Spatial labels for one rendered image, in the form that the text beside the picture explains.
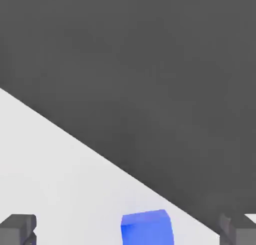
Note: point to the small blue cube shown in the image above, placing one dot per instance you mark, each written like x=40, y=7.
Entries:
x=147, y=229

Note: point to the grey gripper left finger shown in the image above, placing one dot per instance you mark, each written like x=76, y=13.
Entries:
x=16, y=231

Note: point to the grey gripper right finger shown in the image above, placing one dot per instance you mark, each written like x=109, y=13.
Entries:
x=243, y=234

